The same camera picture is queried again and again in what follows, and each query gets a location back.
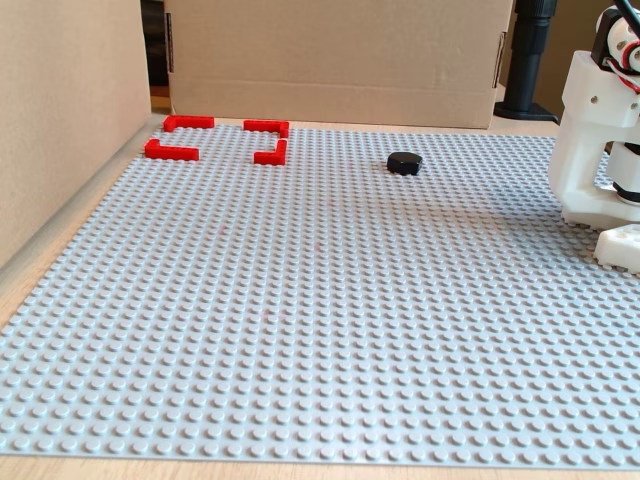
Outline black hexagonal Lego piece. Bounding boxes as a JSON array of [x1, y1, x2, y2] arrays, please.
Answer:
[[386, 151, 423, 177]]

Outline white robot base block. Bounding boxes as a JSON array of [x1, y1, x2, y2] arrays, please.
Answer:
[[594, 224, 640, 274]]

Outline grey Lego baseplate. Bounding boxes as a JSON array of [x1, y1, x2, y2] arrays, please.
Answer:
[[0, 122, 640, 467]]

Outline red L-shaped Lego beam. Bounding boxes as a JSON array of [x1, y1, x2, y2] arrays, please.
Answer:
[[253, 138, 289, 167], [144, 138, 201, 162], [162, 114, 216, 133], [242, 119, 291, 139]]

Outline wide brown cardboard box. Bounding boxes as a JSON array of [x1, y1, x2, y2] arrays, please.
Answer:
[[164, 0, 517, 130]]

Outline black stand pole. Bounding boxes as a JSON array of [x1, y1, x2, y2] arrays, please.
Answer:
[[494, 0, 562, 126]]

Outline plain tan cardboard panel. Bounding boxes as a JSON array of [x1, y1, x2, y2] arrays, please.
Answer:
[[0, 0, 153, 286]]

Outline red white servo wires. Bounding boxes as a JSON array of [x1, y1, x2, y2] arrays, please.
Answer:
[[602, 42, 640, 96]]

